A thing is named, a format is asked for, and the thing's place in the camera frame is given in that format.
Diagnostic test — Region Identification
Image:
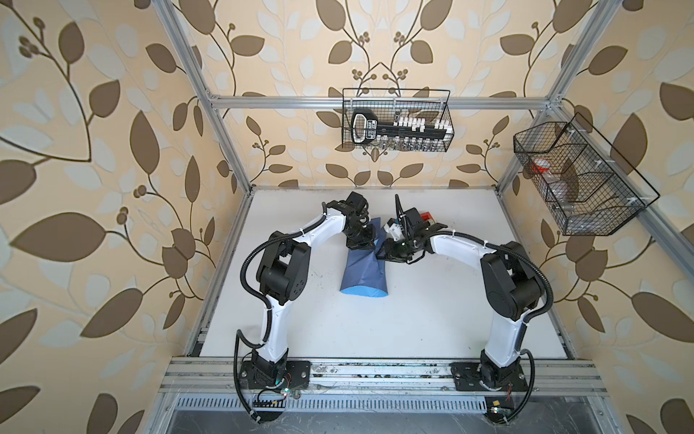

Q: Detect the black wire basket wall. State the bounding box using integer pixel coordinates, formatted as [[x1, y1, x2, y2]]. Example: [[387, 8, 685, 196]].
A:
[[513, 113, 661, 236], [341, 87, 455, 153]]

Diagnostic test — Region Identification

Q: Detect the aluminium front rail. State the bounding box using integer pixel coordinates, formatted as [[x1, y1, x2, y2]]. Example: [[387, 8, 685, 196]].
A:
[[160, 357, 607, 397]]

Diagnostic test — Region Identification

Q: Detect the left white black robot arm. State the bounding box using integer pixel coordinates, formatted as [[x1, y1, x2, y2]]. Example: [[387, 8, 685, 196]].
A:
[[237, 192, 376, 389]]

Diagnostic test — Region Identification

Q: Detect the black wire basket right wall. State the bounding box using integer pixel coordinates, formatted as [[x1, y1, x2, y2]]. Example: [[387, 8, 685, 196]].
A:
[[513, 113, 661, 236]]

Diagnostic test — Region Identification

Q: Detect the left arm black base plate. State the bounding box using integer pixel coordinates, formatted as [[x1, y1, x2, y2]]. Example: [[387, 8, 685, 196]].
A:
[[240, 358, 312, 391]]

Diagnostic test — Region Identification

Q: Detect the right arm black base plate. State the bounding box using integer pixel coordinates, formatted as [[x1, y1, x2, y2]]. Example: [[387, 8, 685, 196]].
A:
[[450, 361, 531, 393]]

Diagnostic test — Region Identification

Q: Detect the black socket wrench set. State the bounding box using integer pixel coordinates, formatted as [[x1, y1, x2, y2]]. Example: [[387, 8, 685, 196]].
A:
[[347, 108, 455, 148]]

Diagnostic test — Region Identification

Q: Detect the black wire basket back wall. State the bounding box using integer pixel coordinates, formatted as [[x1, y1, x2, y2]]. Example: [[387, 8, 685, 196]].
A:
[[341, 87, 455, 153]]

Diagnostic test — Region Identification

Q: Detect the light blue wrapping paper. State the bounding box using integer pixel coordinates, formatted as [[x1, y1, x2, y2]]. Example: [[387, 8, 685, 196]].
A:
[[340, 218, 388, 298]]

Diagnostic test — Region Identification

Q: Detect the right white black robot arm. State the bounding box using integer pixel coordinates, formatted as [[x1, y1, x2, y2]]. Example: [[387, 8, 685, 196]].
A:
[[376, 196, 554, 391]]

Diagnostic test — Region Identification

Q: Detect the red capped clear container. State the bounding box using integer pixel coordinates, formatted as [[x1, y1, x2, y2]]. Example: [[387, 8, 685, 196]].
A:
[[529, 158, 552, 175]]

